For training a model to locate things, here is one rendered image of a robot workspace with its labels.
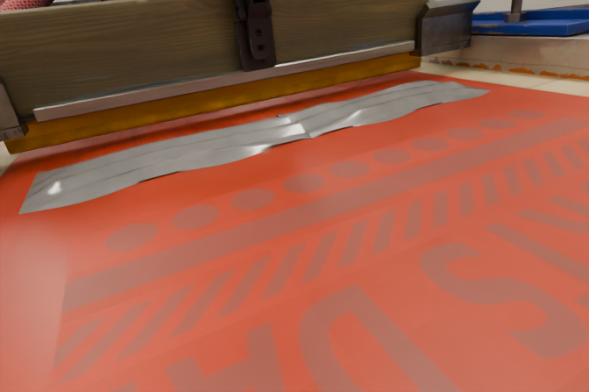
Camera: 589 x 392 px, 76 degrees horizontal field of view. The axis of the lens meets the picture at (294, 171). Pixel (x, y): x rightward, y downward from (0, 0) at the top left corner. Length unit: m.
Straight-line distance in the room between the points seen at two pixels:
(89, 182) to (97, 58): 0.11
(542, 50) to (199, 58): 0.32
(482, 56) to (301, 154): 0.29
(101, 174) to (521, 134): 0.26
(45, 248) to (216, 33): 0.21
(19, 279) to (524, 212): 0.21
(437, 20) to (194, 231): 0.35
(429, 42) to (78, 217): 0.36
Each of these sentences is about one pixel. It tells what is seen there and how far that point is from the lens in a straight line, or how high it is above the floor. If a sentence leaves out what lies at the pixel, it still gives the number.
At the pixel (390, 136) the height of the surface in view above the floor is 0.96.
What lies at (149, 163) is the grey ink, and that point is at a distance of 0.26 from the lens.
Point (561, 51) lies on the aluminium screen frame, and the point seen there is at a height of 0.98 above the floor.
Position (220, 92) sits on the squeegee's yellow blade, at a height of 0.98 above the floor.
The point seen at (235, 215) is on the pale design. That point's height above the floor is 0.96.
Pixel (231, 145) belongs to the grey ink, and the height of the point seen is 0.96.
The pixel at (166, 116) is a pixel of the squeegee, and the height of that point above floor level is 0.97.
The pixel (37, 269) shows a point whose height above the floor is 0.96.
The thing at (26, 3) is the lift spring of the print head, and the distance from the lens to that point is 0.96.
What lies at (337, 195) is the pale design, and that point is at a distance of 0.19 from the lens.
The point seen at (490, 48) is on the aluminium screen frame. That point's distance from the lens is 0.47.
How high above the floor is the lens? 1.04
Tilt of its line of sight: 24 degrees down
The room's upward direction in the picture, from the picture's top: 7 degrees counter-clockwise
